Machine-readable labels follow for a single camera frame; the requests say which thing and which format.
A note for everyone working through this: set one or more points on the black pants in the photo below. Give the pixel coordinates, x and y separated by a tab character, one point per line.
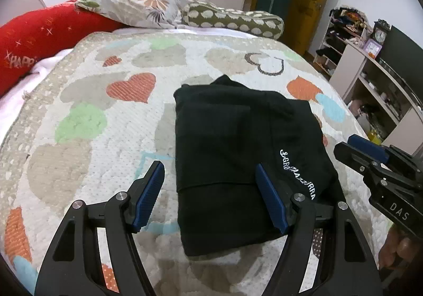
224	150

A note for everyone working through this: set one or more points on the dark television screen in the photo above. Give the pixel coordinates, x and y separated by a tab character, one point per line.
403	54

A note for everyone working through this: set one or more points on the cluttered shoe rack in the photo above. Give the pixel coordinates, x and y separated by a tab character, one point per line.
337	38

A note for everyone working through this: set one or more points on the person's right hand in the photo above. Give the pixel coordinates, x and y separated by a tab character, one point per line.
401	249

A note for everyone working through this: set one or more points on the olive spotted bolster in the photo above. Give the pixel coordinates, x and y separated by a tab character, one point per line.
231	20

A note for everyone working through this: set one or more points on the white shelf cabinet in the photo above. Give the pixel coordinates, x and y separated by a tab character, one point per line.
370	77

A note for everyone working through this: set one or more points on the dark mantel clock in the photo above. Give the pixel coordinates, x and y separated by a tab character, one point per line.
380	34

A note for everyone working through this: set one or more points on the small pink clock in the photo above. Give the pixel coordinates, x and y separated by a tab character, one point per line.
372	48

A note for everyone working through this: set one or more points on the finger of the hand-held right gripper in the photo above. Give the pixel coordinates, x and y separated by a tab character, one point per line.
366	147
350	155

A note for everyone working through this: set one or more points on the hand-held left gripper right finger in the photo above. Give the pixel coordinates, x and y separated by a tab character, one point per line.
269	196

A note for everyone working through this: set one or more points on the long red printed pillow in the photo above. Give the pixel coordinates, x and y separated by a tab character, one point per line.
49	31

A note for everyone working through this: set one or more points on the floral pillow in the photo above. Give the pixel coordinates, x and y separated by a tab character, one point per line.
132	6

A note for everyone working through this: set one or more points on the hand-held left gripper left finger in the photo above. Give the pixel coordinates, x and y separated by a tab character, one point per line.
150	196

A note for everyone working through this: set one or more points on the heart patterned quilt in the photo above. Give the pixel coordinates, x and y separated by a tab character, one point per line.
99	150

